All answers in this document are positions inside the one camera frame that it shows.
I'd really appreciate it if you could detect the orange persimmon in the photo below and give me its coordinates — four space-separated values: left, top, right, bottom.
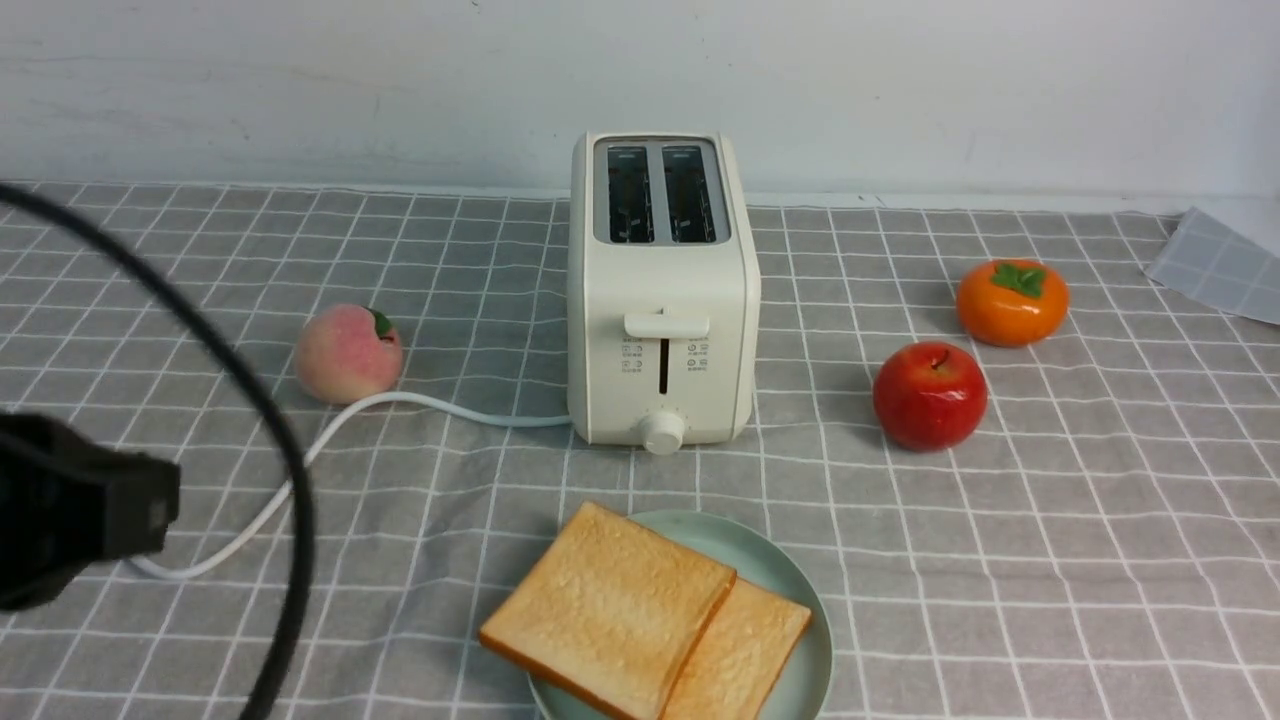
955 258 1070 348

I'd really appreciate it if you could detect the light green round plate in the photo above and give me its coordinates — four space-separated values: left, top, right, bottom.
530 510 833 719

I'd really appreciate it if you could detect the pink peach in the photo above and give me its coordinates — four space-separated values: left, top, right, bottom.
293 304 404 405

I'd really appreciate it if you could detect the grey checked tablecloth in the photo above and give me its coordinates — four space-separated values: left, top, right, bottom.
1 183 1279 719

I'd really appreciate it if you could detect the toast slice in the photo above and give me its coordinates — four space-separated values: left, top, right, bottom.
660 579 812 719
477 501 737 719

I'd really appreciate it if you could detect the white toaster power cord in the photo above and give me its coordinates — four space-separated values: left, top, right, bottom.
128 389 573 582

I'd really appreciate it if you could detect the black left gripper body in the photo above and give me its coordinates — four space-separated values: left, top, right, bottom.
1 413 180 612

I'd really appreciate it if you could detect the red apple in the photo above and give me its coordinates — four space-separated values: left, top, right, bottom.
872 341 989 454

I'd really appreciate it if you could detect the white two-slot toaster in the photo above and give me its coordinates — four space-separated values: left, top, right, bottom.
564 132 762 455

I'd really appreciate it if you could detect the black thick cable left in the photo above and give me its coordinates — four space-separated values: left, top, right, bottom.
0 183 317 720

